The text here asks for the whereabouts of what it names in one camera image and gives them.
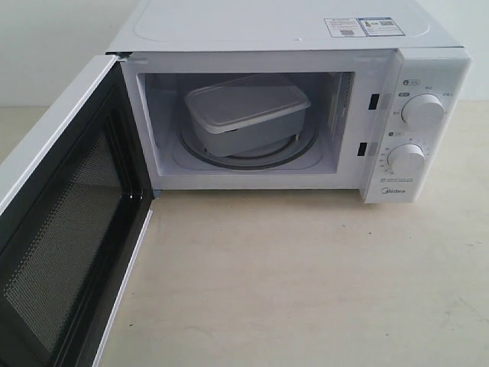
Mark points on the white microwave oven body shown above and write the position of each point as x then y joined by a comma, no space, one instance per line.
357,88

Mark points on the white upper control knob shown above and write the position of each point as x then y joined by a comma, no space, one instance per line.
423,112

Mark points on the white microwave door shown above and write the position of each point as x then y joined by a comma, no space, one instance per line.
75,203

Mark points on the blue white warning sticker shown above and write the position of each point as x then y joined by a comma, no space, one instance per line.
363,27

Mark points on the white lidded plastic container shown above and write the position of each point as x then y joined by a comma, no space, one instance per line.
246,113

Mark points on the white lower control knob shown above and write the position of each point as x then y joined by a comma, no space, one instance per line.
406,159

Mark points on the white control knob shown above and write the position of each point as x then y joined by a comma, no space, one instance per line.
423,112
406,159

